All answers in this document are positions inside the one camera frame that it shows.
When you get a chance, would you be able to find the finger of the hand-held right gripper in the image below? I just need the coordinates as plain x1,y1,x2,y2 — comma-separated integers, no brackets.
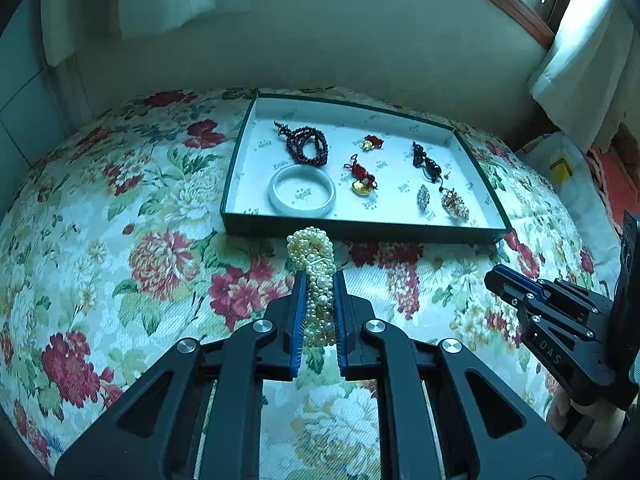
484,272,638,408
492,264,613,323

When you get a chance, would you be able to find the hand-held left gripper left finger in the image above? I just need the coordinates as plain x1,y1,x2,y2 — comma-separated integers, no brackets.
54,271,308,480

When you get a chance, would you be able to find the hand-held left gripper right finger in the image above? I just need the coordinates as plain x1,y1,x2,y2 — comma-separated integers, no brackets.
334,271,587,480

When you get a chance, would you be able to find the pearl bracelet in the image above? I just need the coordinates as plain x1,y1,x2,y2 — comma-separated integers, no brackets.
286,227,337,348

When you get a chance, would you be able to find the large gold red knot pendant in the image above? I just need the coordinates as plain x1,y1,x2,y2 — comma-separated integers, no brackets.
342,154,379,198

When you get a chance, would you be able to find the black cord pendant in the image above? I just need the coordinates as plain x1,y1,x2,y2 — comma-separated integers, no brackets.
411,141,446,183

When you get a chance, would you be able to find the dark red bead bracelet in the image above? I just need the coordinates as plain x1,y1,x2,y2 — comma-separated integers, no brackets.
273,120,329,167

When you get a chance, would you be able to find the green cardboard box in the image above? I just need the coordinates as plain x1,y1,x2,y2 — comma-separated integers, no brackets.
220,92,513,245

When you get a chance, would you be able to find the person's right hand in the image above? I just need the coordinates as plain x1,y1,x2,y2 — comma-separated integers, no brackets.
547,394,626,453

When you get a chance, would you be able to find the white plastic bag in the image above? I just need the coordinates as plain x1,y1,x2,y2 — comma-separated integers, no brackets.
515,132,621,281

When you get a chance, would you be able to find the gold brooch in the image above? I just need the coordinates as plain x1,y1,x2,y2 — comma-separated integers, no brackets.
441,188,471,220

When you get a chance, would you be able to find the white jade bangle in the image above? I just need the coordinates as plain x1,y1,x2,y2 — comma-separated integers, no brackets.
268,166,336,218

